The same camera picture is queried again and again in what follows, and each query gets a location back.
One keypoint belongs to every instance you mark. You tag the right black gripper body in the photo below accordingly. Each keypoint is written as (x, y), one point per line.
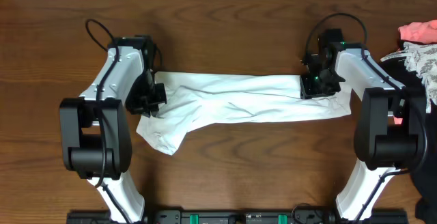
(311, 87)

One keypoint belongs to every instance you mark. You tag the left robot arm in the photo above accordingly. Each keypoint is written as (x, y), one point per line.
(95, 135)

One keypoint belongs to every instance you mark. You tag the white t-shirt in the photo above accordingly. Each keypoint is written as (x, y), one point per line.
(197, 100)

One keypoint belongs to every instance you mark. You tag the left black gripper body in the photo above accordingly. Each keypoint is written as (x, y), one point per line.
(150, 100)

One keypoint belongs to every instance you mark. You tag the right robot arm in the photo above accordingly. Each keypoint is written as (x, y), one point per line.
(390, 137)

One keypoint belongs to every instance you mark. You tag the pink garment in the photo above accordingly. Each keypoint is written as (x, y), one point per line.
(420, 33)

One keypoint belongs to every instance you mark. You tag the white floral patterned garment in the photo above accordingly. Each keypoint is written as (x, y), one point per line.
(421, 59)

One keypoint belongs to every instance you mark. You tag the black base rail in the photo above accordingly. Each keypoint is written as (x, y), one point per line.
(299, 215)

